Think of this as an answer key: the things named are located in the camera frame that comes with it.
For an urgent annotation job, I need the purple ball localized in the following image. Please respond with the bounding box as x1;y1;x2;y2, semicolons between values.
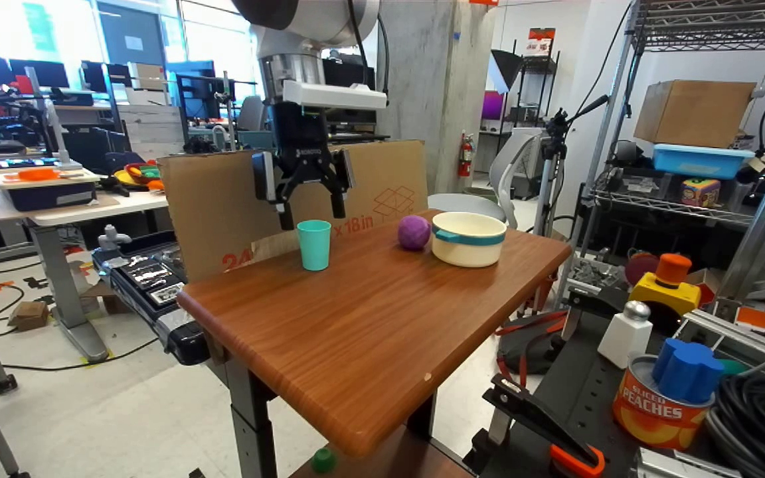
396;213;433;252

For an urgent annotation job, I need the colourful cube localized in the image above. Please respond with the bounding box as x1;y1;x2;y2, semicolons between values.
680;175;725;209

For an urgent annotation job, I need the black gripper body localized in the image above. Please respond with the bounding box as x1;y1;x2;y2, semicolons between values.
270;102;331;174

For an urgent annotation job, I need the brown cardboard panel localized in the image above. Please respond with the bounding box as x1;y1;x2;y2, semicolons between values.
157;139;433;284

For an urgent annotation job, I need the blue bin with orange plate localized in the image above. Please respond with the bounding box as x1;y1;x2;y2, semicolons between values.
0;156;100;213

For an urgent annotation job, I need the white shaker bottle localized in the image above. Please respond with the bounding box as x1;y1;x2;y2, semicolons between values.
595;298;656;373

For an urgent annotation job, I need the metal shelf rack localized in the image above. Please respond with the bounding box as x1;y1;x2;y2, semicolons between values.
565;0;765;296

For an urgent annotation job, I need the blue plastic tray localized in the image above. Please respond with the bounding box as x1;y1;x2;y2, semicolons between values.
651;142;756;183

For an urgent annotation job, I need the small white figure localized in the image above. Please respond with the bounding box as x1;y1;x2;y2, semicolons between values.
96;221;132;260

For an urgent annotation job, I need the small green ball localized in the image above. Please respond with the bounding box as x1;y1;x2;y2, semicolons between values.
311;447;339;476

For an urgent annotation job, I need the red fire extinguisher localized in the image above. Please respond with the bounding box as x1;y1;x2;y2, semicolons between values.
454;130;474;180

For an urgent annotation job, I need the large cardboard box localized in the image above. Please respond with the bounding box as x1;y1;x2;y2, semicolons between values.
631;78;756;151

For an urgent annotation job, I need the black clamp with orange handle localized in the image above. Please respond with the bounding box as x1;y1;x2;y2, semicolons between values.
481;375;610;478

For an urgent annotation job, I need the blue faceted cap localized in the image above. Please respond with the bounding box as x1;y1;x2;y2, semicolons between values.
651;338;725;407

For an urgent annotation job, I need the grey chair with white frame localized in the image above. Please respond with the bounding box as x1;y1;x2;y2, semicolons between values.
424;126;549;229

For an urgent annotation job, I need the teal plastic cup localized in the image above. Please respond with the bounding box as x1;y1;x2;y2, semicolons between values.
295;217;335;275

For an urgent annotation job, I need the white pot with teal rim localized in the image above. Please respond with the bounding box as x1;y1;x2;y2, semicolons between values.
428;209;510;272

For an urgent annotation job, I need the yellow box with orange button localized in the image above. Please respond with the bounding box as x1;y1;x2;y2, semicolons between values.
628;252;703;320

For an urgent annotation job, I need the white desk with grey legs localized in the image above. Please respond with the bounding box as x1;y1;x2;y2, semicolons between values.
0;162;171;365

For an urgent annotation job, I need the tripod with black camera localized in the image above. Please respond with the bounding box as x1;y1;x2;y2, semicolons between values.
533;93;612;240

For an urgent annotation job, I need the peaches tin can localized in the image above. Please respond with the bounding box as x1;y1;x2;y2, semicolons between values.
610;354;716;455

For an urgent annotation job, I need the white wrist mount plate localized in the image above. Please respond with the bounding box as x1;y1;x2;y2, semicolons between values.
278;78;389;114

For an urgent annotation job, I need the black rail device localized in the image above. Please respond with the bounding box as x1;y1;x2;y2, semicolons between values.
96;244;211;369

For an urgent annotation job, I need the aluminium extrusion rail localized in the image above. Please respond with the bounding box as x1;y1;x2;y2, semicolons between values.
680;306;765;360

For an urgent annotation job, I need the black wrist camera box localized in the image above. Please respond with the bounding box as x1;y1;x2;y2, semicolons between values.
251;150;278;205

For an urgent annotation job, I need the black perforated base board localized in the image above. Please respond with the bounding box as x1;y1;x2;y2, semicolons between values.
462;301;765;478

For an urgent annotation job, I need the black cable coil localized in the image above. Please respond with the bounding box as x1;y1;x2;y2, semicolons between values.
703;375;765;478

